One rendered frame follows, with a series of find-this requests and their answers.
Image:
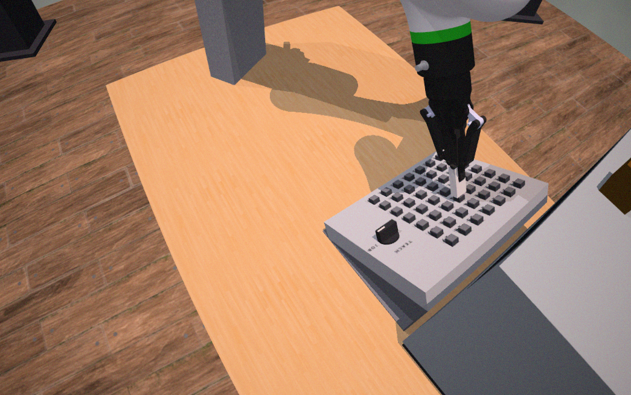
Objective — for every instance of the grey control console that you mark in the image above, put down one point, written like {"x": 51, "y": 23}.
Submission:
{"x": 552, "y": 316}

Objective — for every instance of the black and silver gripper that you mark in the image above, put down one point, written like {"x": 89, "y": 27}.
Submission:
{"x": 451, "y": 98}

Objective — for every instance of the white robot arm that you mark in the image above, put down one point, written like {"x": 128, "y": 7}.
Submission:
{"x": 441, "y": 40}

